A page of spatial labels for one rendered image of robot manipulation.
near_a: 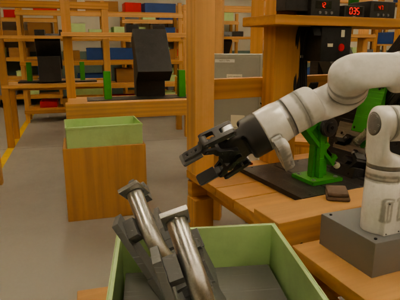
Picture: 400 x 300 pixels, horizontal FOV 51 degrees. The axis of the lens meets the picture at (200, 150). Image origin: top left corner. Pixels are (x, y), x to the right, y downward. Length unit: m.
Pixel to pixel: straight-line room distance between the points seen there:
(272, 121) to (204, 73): 1.05
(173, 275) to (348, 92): 0.41
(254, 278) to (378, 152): 0.45
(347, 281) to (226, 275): 0.30
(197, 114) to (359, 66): 1.10
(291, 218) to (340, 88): 0.69
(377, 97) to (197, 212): 0.89
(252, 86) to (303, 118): 1.25
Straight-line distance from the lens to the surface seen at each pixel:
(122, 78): 8.45
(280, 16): 1.78
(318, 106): 0.73
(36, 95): 10.83
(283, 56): 1.95
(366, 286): 1.16
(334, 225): 1.25
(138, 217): 0.75
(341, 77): 0.73
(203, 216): 1.89
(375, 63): 0.76
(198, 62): 1.73
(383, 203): 1.17
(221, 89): 1.89
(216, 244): 1.14
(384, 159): 1.14
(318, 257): 1.25
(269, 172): 1.79
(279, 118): 0.72
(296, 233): 1.37
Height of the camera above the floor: 1.42
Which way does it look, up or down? 14 degrees down
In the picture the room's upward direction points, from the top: straight up
